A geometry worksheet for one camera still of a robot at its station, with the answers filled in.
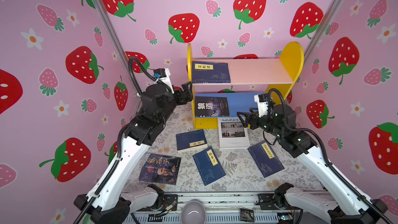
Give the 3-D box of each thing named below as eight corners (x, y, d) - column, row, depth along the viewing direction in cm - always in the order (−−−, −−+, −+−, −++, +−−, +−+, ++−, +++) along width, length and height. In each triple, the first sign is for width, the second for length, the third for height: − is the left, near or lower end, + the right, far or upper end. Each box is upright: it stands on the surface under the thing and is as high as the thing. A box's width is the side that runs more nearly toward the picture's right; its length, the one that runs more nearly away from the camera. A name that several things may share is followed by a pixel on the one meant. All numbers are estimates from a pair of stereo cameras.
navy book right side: (264, 177, 84) (265, 176, 82) (247, 148, 94) (248, 147, 93) (282, 169, 86) (284, 168, 85) (264, 142, 97) (265, 140, 95)
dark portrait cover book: (137, 180, 83) (136, 179, 80) (147, 154, 92) (145, 152, 90) (175, 185, 81) (174, 183, 79) (181, 158, 91) (180, 156, 88)
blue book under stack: (178, 153, 92) (177, 152, 91) (176, 135, 101) (176, 133, 99) (207, 148, 95) (207, 146, 93) (203, 131, 103) (203, 129, 101)
